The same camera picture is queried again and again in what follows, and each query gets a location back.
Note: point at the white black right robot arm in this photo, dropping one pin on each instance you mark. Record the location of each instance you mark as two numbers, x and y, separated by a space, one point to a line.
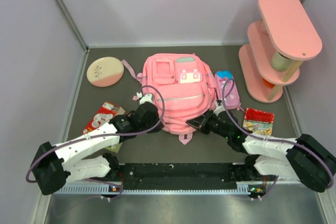
302 158

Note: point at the orange bowl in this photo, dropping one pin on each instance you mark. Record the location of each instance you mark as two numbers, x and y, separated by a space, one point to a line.
268 84

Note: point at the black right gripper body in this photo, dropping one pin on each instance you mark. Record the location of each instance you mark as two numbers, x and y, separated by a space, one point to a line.
212 123

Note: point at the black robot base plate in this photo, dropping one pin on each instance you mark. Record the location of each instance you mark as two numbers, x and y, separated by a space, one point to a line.
183 176

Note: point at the pale green cup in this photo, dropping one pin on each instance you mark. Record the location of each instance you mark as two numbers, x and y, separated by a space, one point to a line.
280 63

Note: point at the pink cartoon pencil case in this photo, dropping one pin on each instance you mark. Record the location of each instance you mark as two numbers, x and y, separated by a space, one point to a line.
227 90

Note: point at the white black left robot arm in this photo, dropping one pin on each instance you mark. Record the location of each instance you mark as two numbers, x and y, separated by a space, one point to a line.
56 165

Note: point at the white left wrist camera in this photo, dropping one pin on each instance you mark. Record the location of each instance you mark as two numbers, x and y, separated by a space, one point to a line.
143 98

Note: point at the red thick paperback book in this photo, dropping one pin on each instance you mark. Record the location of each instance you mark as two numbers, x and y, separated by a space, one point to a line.
105 113

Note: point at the cream and pink plate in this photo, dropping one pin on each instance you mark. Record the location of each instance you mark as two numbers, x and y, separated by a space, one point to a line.
105 71

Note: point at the pink student backpack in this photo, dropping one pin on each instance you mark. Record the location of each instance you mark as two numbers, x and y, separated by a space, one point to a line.
182 86

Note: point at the pink three-tier wooden shelf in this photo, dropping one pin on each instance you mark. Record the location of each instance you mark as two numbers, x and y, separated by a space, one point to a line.
284 27

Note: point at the green thin booklet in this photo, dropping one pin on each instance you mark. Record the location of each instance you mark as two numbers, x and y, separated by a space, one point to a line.
114 148

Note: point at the red colourful picture book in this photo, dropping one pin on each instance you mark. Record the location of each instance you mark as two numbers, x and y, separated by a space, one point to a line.
258 121

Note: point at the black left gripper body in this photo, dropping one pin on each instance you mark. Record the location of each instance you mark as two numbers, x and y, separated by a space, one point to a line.
146 126

